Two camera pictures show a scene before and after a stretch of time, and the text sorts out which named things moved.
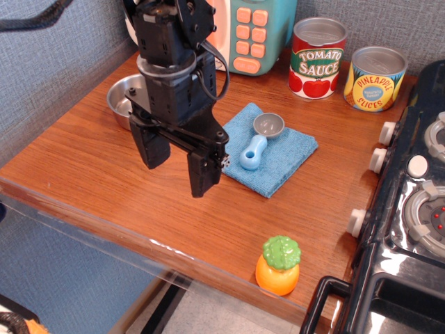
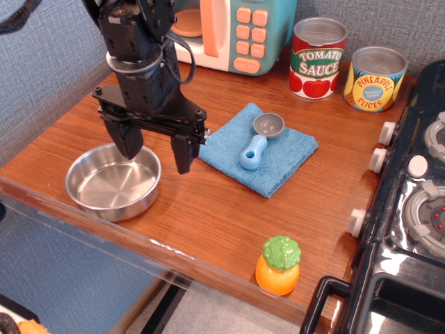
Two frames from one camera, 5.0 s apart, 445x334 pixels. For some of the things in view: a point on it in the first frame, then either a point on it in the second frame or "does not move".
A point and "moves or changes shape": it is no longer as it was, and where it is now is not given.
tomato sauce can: [318, 47] does not move
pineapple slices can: [374, 78] does not move
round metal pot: [119, 102] moves or changes shape
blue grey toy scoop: [267, 126] does not move
